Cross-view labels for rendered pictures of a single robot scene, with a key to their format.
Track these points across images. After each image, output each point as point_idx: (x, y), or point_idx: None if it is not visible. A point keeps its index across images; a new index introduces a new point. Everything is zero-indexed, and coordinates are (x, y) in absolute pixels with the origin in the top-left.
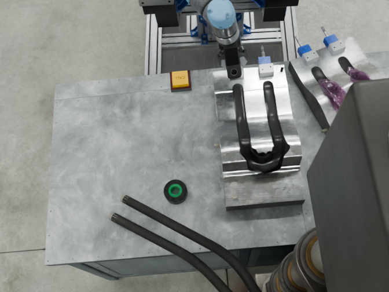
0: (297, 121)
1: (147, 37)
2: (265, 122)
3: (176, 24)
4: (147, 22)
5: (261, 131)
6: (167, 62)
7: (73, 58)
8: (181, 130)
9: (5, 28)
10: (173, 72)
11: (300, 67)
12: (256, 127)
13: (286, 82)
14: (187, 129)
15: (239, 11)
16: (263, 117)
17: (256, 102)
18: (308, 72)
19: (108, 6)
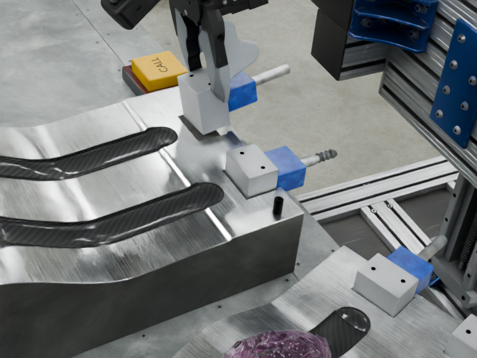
0: (149, 354)
1: (368, 179)
2: (64, 217)
3: (336, 72)
4: (401, 168)
5: (16, 202)
6: (333, 232)
7: (270, 131)
8: (16, 117)
9: (272, 36)
10: (168, 52)
11: (336, 277)
12: (34, 194)
13: (240, 234)
14: (23, 127)
15: (476, 184)
16: (83, 213)
17: (131, 187)
18: (331, 301)
19: (416, 139)
